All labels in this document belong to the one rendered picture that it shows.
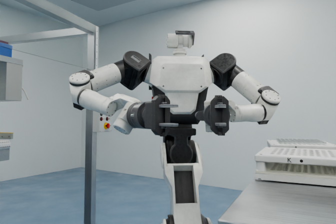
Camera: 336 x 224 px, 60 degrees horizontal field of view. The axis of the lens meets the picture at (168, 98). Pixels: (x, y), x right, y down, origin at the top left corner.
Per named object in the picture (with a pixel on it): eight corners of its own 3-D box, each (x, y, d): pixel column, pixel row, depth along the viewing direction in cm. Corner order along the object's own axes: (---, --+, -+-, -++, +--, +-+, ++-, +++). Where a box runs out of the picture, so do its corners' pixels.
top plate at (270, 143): (324, 145, 130) (324, 140, 130) (341, 151, 107) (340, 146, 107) (266, 144, 137) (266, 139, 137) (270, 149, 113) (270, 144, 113)
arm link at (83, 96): (99, 100, 102) (59, 85, 109) (101, 123, 108) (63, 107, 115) (117, 87, 110) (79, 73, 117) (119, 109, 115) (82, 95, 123)
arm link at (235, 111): (210, 124, 106) (241, 122, 111) (208, 99, 107) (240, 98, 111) (202, 124, 112) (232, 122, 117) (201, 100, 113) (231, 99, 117)
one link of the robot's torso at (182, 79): (142, 125, 151) (142, 57, 153) (206, 124, 154) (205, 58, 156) (142, 127, 122) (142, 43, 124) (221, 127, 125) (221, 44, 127)
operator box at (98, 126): (111, 131, 227) (112, 98, 229) (99, 132, 211) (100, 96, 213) (104, 131, 229) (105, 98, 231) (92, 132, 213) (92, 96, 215)
